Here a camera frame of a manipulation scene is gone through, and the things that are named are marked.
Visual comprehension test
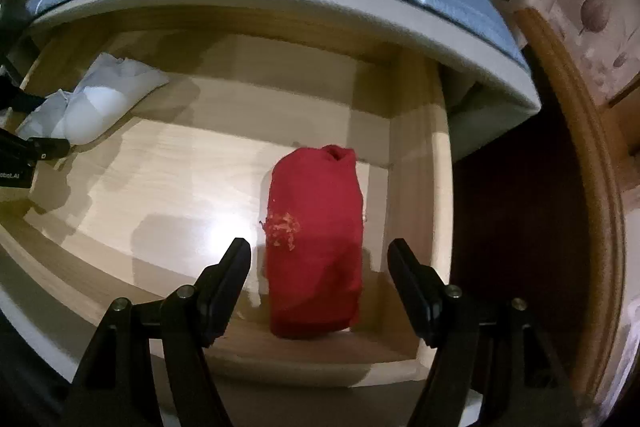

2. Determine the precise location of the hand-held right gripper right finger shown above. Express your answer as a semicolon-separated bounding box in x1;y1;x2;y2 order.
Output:
387;238;576;427

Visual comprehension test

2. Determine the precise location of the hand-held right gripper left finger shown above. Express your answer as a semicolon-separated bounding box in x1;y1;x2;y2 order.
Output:
62;237;252;427

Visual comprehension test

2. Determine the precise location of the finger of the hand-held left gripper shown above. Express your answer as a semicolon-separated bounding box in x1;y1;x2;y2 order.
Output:
30;137;71;159
0;74;48;114

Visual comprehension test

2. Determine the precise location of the white underwear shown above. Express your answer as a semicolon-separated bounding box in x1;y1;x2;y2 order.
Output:
17;52;171;146

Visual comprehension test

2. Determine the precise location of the red underwear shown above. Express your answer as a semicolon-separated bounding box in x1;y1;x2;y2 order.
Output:
260;144;365;339

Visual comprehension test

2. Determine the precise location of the white front wooden drawer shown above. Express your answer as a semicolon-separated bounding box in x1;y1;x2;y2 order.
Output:
0;4;481;427

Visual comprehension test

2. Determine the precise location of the blue checked cloth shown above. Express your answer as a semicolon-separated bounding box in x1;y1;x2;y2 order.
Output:
25;0;531;72

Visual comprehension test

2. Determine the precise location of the curved wooden bed frame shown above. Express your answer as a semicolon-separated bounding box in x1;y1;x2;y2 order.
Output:
515;4;640;408

